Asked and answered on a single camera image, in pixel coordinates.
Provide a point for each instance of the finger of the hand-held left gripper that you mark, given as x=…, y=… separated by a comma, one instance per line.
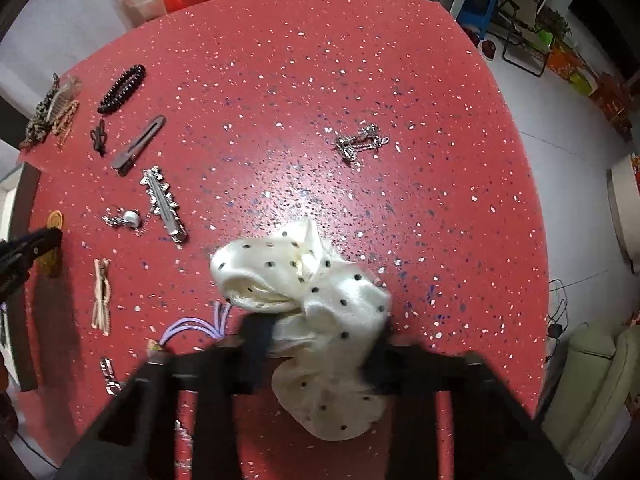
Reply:
x=30, y=250

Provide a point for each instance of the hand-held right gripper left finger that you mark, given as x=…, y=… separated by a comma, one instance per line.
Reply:
x=255, y=355

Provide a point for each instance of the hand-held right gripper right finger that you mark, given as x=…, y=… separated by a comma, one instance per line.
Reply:
x=385, y=367

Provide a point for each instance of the white tray with grey rim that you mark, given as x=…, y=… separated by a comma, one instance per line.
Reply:
x=31, y=195

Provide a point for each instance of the white polka dot scrunchie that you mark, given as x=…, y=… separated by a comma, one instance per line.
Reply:
x=340, y=310

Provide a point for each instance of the silver pearl earring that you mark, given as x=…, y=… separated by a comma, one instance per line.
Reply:
x=129, y=219

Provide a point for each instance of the black scalloped snap clip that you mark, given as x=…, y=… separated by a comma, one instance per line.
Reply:
x=165, y=205

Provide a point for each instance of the dark translucent claw clip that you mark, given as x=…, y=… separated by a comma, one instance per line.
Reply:
x=111, y=377

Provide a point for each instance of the brown long hair clip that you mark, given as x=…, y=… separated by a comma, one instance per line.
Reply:
x=137, y=147

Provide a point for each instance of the pink beaded hair clip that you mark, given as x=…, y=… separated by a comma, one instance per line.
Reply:
x=102, y=295

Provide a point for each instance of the small black hair clip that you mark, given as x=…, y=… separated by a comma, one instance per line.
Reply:
x=98, y=137

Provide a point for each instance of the leopard print scrunchie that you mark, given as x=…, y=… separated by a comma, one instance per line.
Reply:
x=41, y=117

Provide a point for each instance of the clear hair claw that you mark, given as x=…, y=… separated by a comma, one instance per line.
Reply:
x=71, y=87

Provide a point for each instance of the pale green sofa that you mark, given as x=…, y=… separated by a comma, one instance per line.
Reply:
x=595, y=400

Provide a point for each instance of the white furniture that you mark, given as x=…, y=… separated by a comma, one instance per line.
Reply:
x=625, y=205

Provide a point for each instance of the orange green toy pile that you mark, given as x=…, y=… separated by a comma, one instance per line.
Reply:
x=570, y=67

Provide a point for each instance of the folding chair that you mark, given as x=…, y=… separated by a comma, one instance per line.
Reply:
x=525, y=25

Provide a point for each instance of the blue plastic stool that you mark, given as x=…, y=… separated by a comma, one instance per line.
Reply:
x=477, y=7

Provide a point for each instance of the green potted plant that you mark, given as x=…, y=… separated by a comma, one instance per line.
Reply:
x=552, y=22

